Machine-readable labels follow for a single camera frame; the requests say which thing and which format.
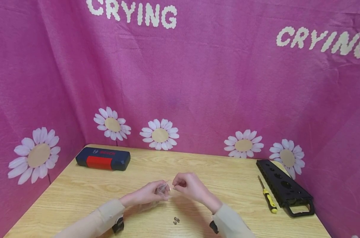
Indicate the person's right hand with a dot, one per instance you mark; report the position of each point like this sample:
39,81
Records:
192,187

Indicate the person's left hand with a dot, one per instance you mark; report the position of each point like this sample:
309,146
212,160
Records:
144,195

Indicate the person's left fingers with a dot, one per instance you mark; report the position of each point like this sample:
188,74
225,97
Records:
160,187

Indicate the person's right fingers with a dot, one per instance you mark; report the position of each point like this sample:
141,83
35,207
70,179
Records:
180,182

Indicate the clear small plastic bag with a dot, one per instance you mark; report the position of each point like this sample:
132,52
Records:
163,190

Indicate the person's left forearm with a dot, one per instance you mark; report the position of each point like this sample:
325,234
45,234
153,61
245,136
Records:
92,221

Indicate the person's right forearm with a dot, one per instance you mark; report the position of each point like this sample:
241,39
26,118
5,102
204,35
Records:
232,223

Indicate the small metal nuts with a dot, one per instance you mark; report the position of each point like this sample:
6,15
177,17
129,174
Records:
176,220

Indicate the black wrist band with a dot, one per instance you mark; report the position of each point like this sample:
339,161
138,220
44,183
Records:
214,227
118,226

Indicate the blue case with red label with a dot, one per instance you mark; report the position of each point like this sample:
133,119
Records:
103,158

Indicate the yellow black screwdriver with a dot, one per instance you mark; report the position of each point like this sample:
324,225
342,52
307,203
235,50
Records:
267,195

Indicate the black perforated tool rack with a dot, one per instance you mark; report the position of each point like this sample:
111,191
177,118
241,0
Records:
284,186

